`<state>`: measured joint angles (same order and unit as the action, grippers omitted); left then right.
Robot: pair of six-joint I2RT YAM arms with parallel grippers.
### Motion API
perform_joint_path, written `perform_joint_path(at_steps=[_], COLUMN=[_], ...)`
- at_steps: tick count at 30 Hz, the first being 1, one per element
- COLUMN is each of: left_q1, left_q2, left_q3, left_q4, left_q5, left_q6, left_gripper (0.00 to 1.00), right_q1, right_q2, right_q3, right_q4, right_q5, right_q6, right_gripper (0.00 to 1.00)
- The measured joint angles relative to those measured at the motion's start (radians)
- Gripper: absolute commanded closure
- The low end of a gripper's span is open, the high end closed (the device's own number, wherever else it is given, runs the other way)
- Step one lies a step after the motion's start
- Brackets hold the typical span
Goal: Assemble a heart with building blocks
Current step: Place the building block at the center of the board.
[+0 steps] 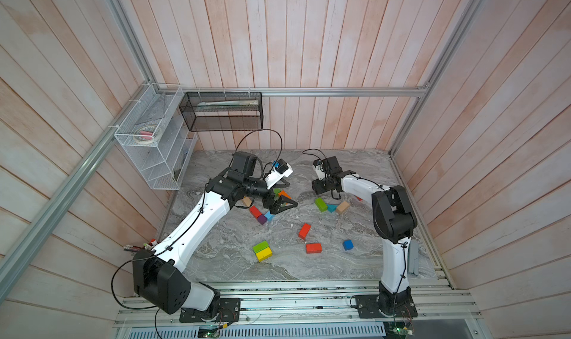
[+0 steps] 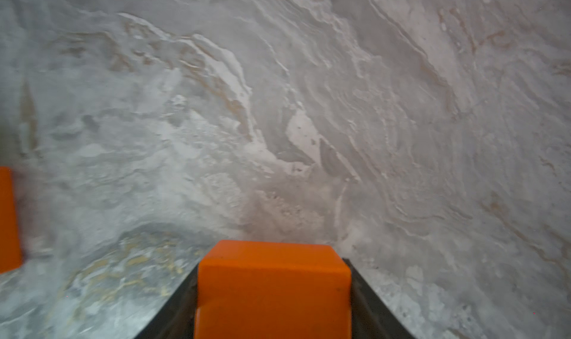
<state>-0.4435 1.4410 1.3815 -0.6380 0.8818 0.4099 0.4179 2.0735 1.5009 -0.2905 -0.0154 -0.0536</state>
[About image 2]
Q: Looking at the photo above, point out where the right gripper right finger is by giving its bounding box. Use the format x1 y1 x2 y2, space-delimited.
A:
343 258 415 339

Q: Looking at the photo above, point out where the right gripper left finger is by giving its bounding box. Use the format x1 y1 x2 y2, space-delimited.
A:
135 266 199 339

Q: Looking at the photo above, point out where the orange block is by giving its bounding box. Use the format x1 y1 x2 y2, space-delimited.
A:
0 167 23 274
194 240 352 338

